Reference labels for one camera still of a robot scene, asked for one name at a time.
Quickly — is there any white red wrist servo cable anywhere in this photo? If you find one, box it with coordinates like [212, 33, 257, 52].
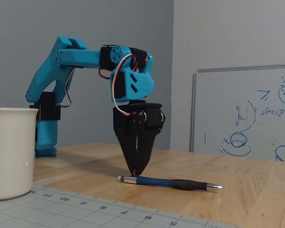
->
[109, 54, 139, 117]

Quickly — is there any whiteboard with blue drawings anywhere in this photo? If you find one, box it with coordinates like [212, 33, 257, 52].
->
[189, 63, 285, 163]

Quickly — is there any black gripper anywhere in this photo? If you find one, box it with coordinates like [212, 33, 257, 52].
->
[112, 101, 166, 176]

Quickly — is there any grey cutting mat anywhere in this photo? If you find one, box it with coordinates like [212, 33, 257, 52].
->
[0, 184, 243, 228]

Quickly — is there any short red black servo cable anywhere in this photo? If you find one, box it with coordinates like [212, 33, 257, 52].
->
[98, 67, 112, 80]

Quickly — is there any white ceramic mug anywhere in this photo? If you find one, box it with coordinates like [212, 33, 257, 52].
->
[0, 107, 39, 202]

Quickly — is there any blue mechanical pencil black grip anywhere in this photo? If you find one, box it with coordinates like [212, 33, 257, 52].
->
[117, 175, 224, 192]

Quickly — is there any red black shoulder servo cable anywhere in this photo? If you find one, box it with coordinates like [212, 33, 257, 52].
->
[56, 68, 76, 107]

